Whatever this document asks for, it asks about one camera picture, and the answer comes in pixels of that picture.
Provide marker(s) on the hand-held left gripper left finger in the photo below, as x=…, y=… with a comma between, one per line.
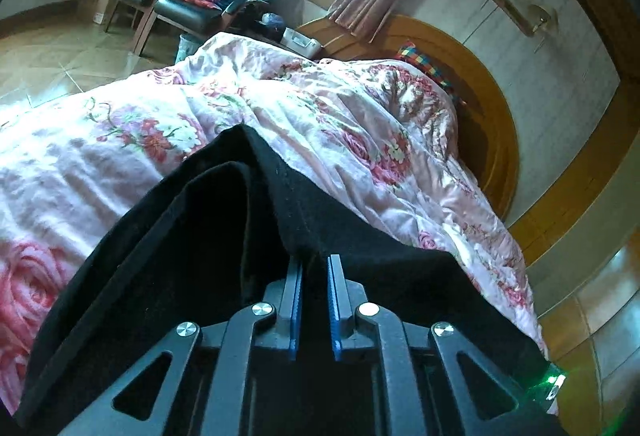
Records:
x=297, y=311

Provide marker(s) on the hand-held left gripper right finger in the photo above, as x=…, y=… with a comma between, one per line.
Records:
x=334, y=311

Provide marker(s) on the black pants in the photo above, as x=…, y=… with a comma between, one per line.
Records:
x=200, y=241

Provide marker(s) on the pink floral quilt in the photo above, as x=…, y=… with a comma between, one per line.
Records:
x=325, y=116

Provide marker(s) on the colourful checked pillow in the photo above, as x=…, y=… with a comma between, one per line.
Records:
x=417, y=59

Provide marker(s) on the white plastic box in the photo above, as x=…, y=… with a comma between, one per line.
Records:
x=300, y=41

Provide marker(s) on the wooden bed headboard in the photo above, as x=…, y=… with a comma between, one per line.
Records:
x=480, y=81

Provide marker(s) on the small waste bin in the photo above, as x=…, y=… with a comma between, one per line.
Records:
x=187, y=49

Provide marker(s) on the cardboard box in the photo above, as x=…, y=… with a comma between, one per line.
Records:
x=105, y=1

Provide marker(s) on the brass wall lamp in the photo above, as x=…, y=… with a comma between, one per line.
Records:
x=520, y=6

